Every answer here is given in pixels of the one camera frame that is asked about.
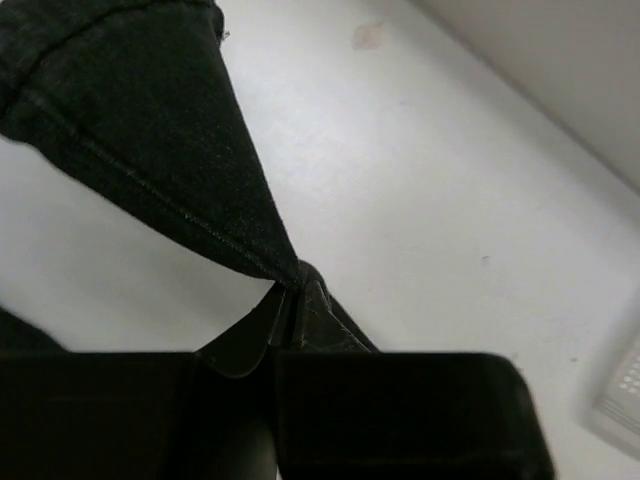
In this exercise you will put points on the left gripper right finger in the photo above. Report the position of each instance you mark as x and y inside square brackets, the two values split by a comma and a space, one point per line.
[321, 324]

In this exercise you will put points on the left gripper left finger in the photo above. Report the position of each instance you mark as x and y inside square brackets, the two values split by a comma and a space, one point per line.
[239, 350]

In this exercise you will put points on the black trousers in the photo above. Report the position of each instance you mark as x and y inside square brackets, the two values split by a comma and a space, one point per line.
[135, 214]

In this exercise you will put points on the white perforated plastic basket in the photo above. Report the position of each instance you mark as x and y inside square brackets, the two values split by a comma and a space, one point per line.
[616, 406]

